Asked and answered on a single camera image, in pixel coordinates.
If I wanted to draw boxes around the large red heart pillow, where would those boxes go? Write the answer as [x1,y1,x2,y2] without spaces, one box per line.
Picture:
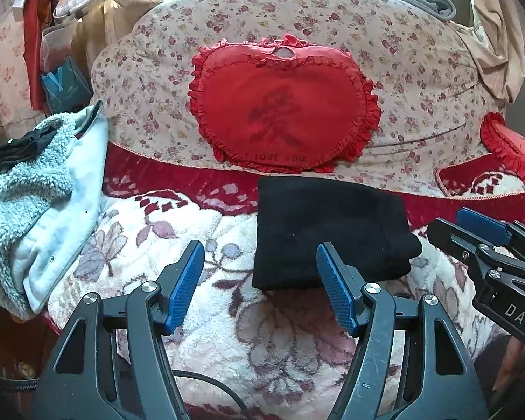
[188,35,381,174]

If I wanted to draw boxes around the small red ruffled pillow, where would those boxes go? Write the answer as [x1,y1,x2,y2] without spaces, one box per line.
[480,112,525,183]

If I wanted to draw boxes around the floral beige quilt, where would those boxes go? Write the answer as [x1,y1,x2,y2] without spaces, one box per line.
[91,0,496,195]

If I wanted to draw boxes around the black pants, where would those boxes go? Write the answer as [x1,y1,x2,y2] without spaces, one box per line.
[252,176,422,291]

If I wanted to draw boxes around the grey fleece jacket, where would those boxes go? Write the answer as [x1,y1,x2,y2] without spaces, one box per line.
[0,100,109,321]

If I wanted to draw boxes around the black garment on jacket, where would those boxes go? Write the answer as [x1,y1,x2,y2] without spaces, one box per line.
[0,126,57,174]

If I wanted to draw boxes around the beige curtain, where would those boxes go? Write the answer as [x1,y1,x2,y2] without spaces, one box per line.
[449,0,525,104]

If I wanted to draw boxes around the teal bag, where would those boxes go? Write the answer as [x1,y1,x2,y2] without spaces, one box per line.
[40,56,92,114]

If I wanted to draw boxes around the red and white plush blanket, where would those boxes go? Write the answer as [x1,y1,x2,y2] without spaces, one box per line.
[47,143,525,419]

